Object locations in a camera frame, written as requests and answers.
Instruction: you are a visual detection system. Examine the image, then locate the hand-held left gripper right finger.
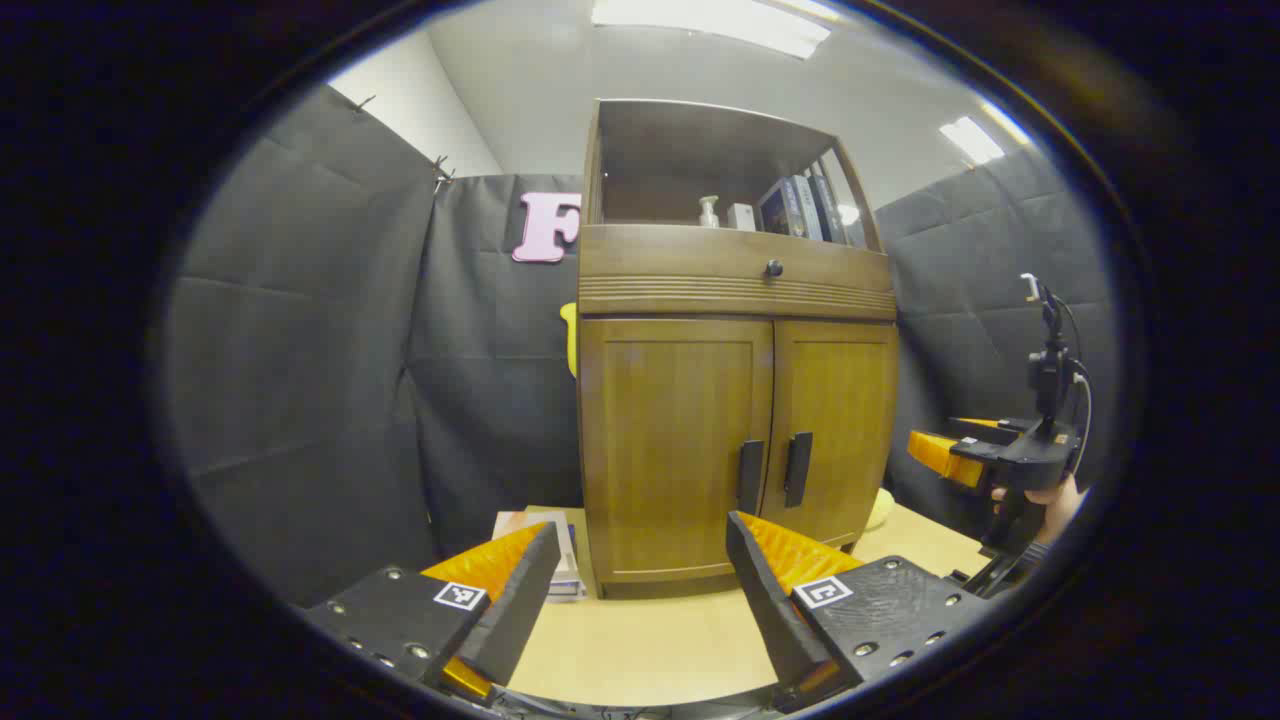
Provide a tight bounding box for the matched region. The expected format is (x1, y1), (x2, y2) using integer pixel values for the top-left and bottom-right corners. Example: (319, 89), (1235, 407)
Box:
(726, 510), (989, 714)

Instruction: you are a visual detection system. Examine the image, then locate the wooden double-door shoe cabinet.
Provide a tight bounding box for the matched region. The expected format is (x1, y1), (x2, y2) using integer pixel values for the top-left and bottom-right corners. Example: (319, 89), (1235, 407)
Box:
(577, 98), (899, 601)

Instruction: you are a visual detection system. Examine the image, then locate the grey book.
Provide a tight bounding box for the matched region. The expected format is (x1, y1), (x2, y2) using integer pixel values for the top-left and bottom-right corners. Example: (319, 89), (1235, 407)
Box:
(790, 175), (824, 241)

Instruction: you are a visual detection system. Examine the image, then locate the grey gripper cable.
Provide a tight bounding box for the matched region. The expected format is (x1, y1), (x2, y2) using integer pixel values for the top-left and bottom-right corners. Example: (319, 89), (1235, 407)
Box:
(1062, 300), (1094, 473)

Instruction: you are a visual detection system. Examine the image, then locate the small ceiling light panel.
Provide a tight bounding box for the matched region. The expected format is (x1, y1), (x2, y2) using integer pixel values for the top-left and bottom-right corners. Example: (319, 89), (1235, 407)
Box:
(938, 116), (1006, 165)

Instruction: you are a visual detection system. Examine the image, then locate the large ceiling light panel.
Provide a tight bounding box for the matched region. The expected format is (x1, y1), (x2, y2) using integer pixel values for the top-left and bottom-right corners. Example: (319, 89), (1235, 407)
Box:
(590, 0), (833, 59)

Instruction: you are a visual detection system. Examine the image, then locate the stack of books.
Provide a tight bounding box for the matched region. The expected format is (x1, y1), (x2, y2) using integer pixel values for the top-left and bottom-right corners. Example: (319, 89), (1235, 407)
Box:
(492, 510), (587, 603)

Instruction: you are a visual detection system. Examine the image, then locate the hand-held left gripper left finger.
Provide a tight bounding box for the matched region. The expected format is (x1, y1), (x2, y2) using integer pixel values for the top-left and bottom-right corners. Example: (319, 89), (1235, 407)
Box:
(303, 520), (563, 701)

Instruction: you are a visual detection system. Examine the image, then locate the wooden shoe cabinet door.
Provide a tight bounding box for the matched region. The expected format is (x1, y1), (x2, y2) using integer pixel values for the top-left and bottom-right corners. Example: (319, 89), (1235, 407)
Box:
(762, 320), (898, 549)
(582, 318), (773, 584)

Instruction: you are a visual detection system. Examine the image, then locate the black backdrop cloth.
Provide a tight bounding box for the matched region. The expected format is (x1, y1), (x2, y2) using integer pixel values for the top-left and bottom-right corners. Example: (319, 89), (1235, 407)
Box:
(160, 85), (1116, 611)

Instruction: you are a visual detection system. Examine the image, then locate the wooden cabinet drawer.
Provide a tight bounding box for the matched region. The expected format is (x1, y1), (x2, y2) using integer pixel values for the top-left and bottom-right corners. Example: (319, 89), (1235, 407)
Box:
(578, 224), (897, 321)

